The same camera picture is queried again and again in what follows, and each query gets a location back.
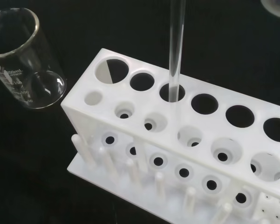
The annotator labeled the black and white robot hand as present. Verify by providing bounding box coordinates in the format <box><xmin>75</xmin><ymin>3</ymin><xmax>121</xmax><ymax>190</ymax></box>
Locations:
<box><xmin>260</xmin><ymin>0</ymin><xmax>280</xmax><ymax>18</ymax></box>

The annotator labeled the white test tube rack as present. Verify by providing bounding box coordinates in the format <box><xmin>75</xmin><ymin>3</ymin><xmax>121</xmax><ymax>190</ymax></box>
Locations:
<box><xmin>60</xmin><ymin>48</ymin><xmax>280</xmax><ymax>224</ymax></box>

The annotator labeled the black cloth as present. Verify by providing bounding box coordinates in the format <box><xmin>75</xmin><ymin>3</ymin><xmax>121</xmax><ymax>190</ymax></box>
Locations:
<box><xmin>0</xmin><ymin>0</ymin><xmax>280</xmax><ymax>224</ymax></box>

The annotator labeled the clear glass beaker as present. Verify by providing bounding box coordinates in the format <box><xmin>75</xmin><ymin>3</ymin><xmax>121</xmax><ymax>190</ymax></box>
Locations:
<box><xmin>0</xmin><ymin>7</ymin><xmax>68</xmax><ymax>110</ymax></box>

